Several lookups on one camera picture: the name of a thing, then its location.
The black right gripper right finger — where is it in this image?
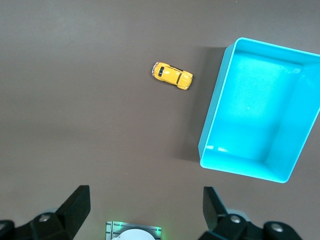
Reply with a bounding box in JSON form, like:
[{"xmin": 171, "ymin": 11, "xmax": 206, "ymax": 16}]
[{"xmin": 198, "ymin": 186, "xmax": 302, "ymax": 240}]

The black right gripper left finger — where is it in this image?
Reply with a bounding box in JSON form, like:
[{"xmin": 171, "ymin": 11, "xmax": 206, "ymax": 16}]
[{"xmin": 0, "ymin": 184, "xmax": 92, "ymax": 240}]

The yellow toy beetle car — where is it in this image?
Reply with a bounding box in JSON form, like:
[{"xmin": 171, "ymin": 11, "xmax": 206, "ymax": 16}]
[{"xmin": 151, "ymin": 61, "xmax": 195, "ymax": 91}]

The teal plastic bin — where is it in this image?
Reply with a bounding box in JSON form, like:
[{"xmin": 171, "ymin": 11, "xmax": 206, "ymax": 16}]
[{"xmin": 197, "ymin": 37, "xmax": 320, "ymax": 185}]

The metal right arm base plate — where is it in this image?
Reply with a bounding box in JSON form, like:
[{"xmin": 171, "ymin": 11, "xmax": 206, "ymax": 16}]
[{"xmin": 104, "ymin": 221, "xmax": 163, "ymax": 240}]

